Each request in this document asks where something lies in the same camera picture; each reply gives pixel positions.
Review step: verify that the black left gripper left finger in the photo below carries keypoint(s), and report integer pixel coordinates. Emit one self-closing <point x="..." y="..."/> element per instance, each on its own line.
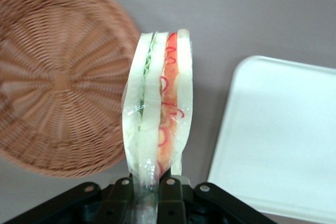
<point x="119" y="200"/>

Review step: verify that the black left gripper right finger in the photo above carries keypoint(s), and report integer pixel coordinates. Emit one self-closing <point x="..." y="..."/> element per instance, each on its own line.
<point x="170" y="200"/>

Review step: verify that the triangle sandwich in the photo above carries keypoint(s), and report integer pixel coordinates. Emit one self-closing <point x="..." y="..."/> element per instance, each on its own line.
<point x="151" y="103"/>

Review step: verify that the cream plastic tray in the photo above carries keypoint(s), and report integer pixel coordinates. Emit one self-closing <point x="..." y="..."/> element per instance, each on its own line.
<point x="275" y="134"/>

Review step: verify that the round brown wicker basket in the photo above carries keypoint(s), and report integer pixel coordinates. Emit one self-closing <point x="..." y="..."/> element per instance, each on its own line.
<point x="60" y="82"/>

